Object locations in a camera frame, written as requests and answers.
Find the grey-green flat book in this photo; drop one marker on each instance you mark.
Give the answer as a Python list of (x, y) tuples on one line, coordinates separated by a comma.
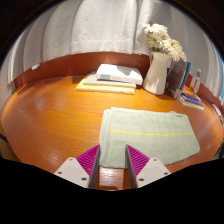
[(91, 80)]

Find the white curtain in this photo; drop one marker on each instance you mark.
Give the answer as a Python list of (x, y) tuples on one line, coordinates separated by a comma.
[(100, 26)]

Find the blue flat book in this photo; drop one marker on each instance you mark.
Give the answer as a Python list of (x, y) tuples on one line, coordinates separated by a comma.
[(191, 101)]

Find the upright dark grey book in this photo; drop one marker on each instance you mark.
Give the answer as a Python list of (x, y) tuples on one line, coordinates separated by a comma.
[(175, 78)]

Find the thick white book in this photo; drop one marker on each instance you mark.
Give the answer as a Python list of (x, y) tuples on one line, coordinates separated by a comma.
[(120, 73)]

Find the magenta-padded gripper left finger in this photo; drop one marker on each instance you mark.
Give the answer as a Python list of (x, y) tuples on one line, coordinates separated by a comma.
[(73, 171)]

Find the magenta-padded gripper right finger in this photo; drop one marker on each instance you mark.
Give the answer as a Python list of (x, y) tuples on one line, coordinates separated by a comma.
[(151, 170)]

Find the yellow flat book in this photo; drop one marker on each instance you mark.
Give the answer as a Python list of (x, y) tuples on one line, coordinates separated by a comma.
[(100, 88)]

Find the upright blue book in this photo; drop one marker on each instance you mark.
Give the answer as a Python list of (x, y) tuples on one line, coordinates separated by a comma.
[(186, 73)]

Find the clear plastic bottle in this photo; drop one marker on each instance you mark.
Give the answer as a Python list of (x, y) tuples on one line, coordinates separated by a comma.
[(196, 81)]

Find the light green towel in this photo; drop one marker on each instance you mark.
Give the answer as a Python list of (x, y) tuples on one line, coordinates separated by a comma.
[(150, 143)]

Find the white flower bouquet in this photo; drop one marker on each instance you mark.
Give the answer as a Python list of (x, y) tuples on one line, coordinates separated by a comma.
[(163, 40)]

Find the white ceramic vase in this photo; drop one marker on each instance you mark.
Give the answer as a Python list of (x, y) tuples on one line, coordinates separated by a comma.
[(156, 75)]

